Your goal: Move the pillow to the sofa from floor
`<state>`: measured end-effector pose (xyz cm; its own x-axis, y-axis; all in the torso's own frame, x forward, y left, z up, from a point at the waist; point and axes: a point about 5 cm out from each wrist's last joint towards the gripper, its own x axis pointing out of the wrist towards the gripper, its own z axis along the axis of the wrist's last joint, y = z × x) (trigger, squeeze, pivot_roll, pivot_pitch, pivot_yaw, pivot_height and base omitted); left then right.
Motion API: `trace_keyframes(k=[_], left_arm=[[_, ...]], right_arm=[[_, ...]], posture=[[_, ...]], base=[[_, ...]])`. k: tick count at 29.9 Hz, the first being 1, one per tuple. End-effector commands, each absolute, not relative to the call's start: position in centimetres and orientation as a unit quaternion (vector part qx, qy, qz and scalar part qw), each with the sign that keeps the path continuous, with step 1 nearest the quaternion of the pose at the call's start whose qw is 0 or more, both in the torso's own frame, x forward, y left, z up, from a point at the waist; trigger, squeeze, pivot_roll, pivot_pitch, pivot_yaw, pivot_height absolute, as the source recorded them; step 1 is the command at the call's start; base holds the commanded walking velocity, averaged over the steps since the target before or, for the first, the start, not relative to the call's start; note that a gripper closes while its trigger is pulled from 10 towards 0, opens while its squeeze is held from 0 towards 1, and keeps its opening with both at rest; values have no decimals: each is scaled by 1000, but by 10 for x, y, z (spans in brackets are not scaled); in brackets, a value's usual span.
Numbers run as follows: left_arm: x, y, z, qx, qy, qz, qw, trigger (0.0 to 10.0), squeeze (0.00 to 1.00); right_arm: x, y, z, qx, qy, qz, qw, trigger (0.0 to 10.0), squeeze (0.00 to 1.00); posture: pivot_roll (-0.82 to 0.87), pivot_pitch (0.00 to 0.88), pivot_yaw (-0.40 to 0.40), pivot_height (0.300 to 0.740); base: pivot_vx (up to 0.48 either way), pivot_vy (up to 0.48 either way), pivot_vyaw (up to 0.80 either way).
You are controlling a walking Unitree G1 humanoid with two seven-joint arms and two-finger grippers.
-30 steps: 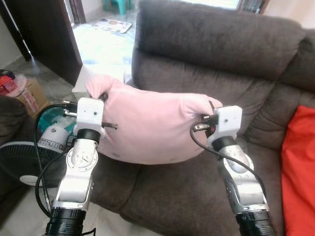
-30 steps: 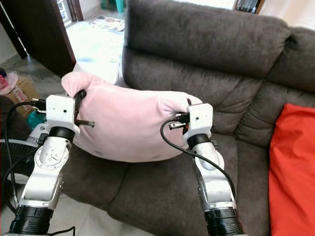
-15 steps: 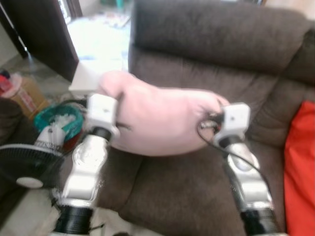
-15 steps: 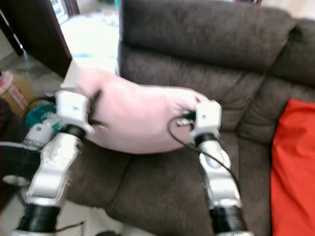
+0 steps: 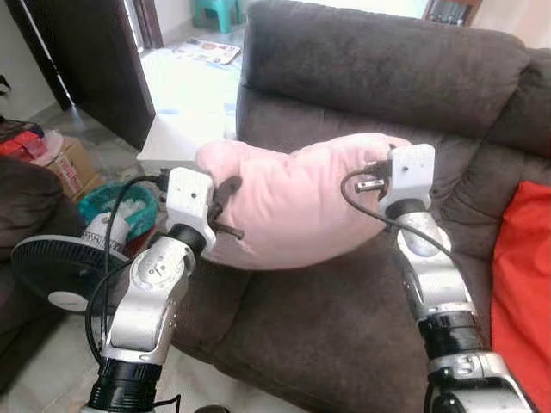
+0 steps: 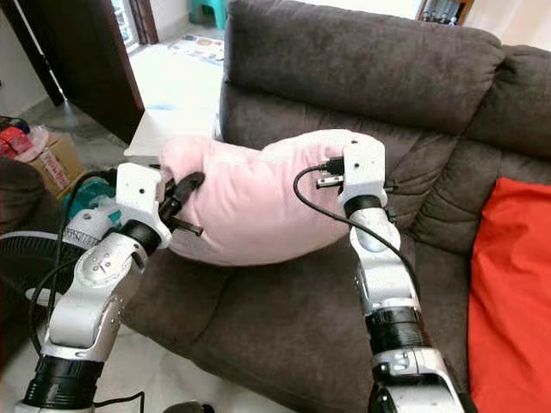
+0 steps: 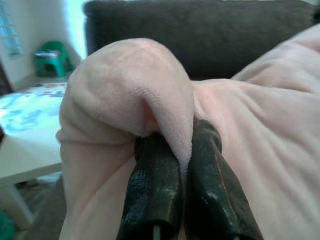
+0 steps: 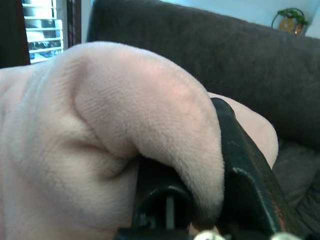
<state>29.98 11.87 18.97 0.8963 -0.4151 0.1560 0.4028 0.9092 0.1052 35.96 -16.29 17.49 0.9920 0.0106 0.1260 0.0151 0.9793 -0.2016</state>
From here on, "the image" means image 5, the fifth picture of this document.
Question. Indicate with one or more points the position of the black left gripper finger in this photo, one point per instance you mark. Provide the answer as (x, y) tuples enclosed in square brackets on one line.
[(225, 194)]

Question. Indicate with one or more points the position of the pink cat-face pillow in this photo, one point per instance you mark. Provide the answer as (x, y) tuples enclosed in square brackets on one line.
[(293, 206)]

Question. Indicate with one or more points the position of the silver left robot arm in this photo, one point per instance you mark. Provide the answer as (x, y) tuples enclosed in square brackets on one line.
[(151, 292)]

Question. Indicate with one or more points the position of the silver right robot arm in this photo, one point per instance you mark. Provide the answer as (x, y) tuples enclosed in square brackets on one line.
[(439, 284)]

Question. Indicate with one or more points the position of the grey-brown fabric sofa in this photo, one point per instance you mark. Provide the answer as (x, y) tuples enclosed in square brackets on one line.
[(370, 69)]

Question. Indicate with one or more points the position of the colourful floor mat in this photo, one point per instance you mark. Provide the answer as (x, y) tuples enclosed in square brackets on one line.
[(207, 52)]

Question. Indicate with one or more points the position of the black floor fan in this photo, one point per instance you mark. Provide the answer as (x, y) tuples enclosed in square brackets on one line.
[(52, 267)]

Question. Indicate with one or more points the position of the red pillow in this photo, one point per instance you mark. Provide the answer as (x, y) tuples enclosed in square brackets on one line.
[(525, 301)]

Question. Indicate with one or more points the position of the white table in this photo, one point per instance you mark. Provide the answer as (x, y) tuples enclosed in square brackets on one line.
[(172, 151)]

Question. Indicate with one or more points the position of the teal plastic basket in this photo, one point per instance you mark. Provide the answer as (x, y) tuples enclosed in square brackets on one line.
[(95, 200)]

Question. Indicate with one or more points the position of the cardboard box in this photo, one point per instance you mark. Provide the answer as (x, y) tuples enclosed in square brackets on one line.
[(77, 168)]

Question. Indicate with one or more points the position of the teal plastic stool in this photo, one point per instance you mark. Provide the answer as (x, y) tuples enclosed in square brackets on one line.
[(215, 13)]

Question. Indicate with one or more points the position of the dark wooden door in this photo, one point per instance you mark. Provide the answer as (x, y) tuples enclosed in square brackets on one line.
[(95, 60)]

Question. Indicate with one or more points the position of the dark brown armchair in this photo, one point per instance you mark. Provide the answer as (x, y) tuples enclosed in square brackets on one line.
[(26, 206)]

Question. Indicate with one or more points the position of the pink red plastic bag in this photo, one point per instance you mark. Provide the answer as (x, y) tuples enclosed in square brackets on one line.
[(21, 146)]

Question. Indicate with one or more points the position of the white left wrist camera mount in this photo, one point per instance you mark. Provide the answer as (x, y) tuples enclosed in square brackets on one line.
[(189, 198)]

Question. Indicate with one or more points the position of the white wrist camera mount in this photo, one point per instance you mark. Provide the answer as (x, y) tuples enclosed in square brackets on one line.
[(413, 168), (189, 198)]

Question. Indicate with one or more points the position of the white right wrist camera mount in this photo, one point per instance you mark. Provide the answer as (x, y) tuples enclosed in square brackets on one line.
[(413, 168)]

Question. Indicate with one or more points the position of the brown door frame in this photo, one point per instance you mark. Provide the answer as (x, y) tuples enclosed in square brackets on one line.
[(148, 21)]

